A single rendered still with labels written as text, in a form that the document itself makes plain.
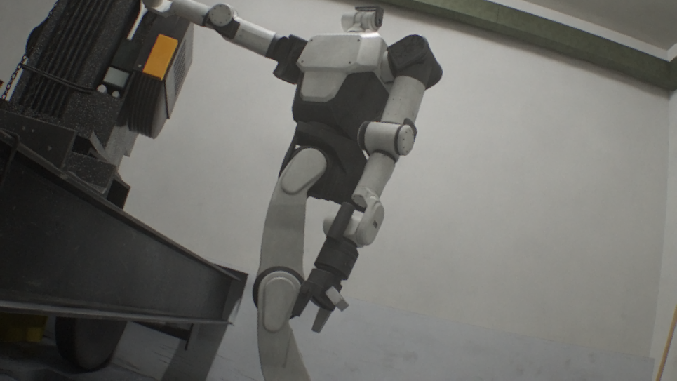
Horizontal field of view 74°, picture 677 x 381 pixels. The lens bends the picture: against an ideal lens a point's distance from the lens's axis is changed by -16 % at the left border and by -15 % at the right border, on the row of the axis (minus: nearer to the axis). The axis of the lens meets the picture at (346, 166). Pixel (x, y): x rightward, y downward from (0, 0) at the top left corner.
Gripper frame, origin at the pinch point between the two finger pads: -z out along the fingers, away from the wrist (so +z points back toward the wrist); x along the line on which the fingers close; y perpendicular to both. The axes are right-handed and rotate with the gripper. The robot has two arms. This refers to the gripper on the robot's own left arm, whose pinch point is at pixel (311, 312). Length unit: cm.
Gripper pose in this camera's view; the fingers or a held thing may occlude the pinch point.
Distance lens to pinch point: 122.0
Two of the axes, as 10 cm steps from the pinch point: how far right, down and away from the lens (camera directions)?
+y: 8.4, 1.3, -5.2
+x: -3.6, -5.9, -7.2
